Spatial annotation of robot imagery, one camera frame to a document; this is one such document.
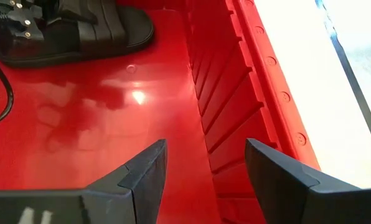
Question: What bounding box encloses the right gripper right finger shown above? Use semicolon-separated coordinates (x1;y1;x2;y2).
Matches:
244;138;371;224

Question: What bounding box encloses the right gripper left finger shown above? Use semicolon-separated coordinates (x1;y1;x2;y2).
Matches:
0;138;168;224

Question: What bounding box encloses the black wide ribbed slide sandal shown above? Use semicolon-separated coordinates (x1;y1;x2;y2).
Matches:
0;0;155;68

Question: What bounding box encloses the red plastic bin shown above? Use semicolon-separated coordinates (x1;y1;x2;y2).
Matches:
0;0;322;224

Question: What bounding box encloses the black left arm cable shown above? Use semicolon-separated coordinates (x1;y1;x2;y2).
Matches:
0;49;14;127

